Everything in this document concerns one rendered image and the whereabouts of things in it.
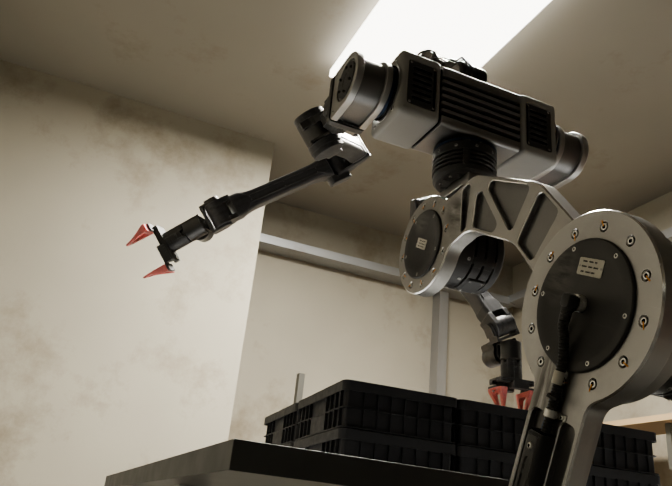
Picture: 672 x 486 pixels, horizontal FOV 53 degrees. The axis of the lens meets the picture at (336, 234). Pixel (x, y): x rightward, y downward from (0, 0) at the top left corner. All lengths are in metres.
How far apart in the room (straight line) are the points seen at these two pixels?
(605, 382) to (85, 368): 3.02
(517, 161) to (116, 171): 2.77
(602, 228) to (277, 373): 3.86
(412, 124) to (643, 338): 0.75
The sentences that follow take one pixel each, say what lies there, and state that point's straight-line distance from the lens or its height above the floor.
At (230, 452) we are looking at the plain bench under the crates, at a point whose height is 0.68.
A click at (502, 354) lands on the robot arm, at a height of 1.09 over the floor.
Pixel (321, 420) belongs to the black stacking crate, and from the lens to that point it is 1.74.
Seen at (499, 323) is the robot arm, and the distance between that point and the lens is 1.89.
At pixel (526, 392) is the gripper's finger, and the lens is 1.90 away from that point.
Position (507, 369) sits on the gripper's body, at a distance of 1.89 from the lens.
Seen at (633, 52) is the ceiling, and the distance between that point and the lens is 3.52.
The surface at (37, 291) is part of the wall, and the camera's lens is 3.66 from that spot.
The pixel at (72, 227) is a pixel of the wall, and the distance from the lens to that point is 3.77.
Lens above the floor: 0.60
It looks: 24 degrees up
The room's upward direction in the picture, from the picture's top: 6 degrees clockwise
